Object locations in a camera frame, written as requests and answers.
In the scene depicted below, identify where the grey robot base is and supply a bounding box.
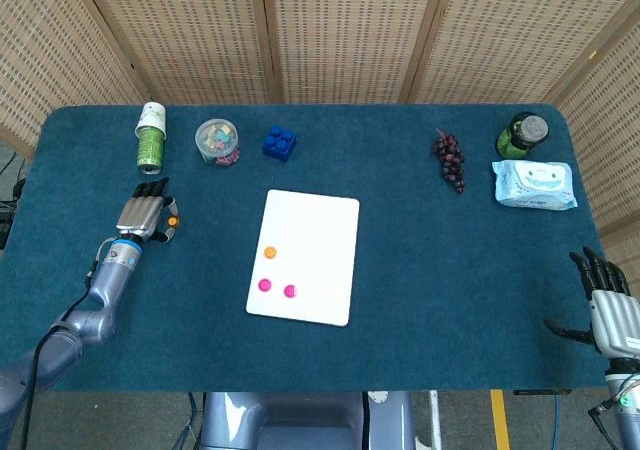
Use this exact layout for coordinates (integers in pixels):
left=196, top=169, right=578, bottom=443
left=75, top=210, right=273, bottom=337
left=199, top=391, right=417, bottom=450

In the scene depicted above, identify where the blue table cloth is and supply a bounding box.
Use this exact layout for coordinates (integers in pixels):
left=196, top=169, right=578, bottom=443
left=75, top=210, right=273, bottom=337
left=0, top=103, right=609, bottom=394

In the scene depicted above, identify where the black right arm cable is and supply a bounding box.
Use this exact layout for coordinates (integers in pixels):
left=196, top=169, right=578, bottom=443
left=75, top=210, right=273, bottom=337
left=587, top=397, right=621, bottom=450

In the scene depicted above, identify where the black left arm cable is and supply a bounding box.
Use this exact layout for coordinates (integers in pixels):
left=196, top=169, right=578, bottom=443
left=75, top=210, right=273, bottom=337
left=18, top=257, right=101, bottom=450

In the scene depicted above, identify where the clear jar of clips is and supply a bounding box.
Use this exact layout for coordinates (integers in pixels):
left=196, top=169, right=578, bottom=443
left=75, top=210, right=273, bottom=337
left=194, top=118, right=242, bottom=168

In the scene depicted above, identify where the blue floor cable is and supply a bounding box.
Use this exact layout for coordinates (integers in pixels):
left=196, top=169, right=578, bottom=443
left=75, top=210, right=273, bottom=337
left=550, top=394, right=562, bottom=450
left=172, top=392, right=202, bottom=450

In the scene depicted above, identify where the black background equipment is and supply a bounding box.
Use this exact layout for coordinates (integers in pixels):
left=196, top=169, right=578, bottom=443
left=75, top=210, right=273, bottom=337
left=0, top=149, right=29, bottom=239

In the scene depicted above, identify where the white rectangular board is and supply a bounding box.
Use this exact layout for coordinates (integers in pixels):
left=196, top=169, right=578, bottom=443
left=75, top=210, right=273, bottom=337
left=245, top=188, right=361, bottom=328

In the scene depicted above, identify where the dark red grape bunch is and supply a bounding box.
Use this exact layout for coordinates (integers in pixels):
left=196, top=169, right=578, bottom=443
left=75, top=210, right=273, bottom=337
left=432, top=128, right=467, bottom=195

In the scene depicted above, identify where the bamboo folding screen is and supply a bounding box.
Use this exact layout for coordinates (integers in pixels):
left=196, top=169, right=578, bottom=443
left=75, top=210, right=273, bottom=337
left=0, top=0, right=640, bottom=241

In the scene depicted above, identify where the white table leg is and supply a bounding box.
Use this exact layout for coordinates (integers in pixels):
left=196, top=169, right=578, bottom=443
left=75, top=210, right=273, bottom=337
left=428, top=391, right=444, bottom=450

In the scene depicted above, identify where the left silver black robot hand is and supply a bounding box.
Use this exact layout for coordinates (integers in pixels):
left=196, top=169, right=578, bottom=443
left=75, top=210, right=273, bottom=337
left=115, top=177, right=181, bottom=245

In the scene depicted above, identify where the blue building block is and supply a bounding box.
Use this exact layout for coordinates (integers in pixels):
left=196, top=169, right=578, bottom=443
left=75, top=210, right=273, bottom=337
left=262, top=125, right=298, bottom=164

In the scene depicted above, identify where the white paper cup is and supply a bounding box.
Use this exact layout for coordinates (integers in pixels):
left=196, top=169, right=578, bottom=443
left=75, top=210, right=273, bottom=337
left=133, top=101, right=167, bottom=139

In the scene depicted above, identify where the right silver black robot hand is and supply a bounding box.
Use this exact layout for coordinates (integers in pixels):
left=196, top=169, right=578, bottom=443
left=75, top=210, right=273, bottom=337
left=543, top=246, right=640, bottom=359

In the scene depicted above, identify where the green drink can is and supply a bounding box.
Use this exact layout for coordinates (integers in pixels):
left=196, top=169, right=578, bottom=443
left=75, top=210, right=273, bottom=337
left=136, top=125, right=165, bottom=176

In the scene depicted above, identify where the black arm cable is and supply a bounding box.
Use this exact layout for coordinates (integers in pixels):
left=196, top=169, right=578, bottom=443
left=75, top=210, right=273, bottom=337
left=18, top=257, right=101, bottom=450
left=587, top=397, right=621, bottom=450

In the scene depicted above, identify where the black under-table bracket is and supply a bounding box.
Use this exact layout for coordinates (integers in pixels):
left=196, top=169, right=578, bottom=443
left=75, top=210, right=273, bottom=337
left=513, top=387, right=572, bottom=397

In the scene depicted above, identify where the light blue wet wipes pack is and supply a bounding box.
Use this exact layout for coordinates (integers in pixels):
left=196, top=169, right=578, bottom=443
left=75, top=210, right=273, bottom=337
left=491, top=159, right=579, bottom=212

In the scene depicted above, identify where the green jar with lid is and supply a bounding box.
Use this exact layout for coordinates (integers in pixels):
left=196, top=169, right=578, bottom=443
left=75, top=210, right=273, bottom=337
left=495, top=112, right=550, bottom=160

